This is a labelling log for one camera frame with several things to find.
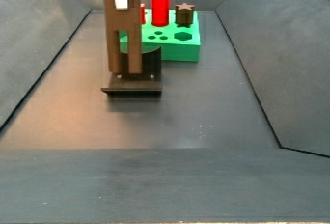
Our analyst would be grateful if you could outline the brown square-circle forked object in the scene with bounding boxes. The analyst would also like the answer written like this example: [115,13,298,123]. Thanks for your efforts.
[104,0,142,73]

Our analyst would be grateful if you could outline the green shape-sorter fixture block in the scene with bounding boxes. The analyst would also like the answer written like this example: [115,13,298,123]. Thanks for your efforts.
[119,8,202,63]

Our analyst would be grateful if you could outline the black curved regrasp stand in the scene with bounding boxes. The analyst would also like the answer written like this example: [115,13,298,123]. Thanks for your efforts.
[102,47,163,95]

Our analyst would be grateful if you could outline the red rectangular block peg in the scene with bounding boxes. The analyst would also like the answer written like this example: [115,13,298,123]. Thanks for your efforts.
[140,3,146,25]

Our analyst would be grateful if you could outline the red cylinder peg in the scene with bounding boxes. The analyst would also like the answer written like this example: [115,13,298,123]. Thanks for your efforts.
[151,0,170,27]

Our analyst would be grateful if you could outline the brown star peg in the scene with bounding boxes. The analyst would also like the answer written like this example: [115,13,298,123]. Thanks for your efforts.
[175,3,195,27]

